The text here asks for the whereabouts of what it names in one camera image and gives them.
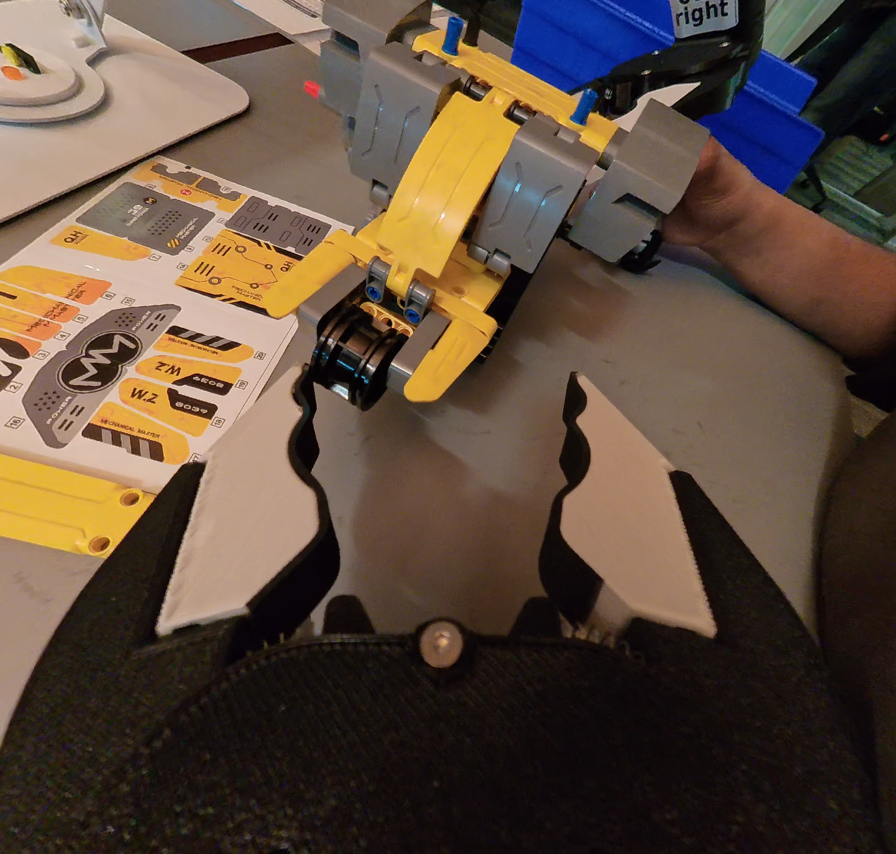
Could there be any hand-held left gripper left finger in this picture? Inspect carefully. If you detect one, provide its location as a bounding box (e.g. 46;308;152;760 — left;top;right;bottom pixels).
155;366;342;652

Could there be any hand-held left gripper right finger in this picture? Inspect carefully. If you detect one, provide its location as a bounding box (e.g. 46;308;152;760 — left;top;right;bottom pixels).
538;372;718;643

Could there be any yellow plastic toy plate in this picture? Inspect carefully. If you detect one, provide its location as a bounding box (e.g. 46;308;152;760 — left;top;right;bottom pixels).
0;453;156;558

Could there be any yellow grey toy brick vehicle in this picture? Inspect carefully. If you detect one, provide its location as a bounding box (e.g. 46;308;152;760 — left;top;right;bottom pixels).
266;0;711;412

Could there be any person's right forearm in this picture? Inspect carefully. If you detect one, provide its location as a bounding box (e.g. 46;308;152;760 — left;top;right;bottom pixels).
700;161;896;375

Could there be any person's right hand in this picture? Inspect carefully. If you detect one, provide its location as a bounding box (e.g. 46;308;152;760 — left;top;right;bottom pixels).
658;136;744;249

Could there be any blue storage bin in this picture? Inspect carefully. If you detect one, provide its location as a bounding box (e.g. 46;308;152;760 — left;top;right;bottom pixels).
513;0;826;194

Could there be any yellow grey sticker sheet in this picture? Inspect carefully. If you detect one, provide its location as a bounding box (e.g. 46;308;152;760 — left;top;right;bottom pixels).
0;155;356;491

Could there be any person's dark brown shirt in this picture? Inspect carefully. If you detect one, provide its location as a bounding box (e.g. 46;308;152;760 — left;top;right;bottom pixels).
815;350;896;848

